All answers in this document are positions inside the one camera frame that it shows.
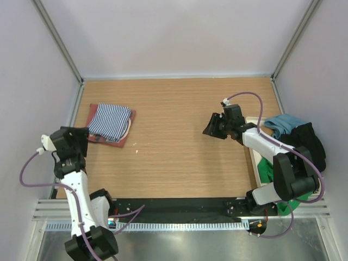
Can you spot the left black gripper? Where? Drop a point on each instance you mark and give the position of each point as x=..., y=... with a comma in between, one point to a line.
x=81, y=134

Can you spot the blue white striped tank top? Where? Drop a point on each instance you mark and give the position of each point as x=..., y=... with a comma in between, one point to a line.
x=110, y=121

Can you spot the red tank top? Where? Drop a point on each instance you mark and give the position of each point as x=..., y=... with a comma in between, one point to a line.
x=102, y=140

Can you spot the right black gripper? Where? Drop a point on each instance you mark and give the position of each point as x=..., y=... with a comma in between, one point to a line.
x=212, y=129

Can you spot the teal tank top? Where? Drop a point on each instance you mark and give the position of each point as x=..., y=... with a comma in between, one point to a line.
x=282, y=124

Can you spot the white plastic tray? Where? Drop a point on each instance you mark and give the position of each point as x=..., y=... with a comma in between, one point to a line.
x=256, y=157

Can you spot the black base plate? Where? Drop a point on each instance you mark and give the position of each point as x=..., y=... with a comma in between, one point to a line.
x=192, y=210

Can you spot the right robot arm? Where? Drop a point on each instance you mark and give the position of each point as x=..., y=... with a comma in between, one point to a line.
x=294, y=172

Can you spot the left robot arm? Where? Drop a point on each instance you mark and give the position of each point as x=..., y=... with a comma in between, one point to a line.
x=91, y=238

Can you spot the slotted cable duct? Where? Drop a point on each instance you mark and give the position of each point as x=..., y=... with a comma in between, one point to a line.
x=65, y=226

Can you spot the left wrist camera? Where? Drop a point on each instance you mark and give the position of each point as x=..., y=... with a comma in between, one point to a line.
x=46, y=145

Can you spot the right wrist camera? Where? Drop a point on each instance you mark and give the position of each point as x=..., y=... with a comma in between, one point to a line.
x=226, y=103

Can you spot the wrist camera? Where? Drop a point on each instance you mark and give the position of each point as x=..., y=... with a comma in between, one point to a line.
x=226, y=103
x=46, y=145

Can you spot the black tank top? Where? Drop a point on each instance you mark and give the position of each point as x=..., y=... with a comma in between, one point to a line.
x=304, y=135

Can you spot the green tank top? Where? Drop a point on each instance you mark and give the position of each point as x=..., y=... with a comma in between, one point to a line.
x=266, y=175

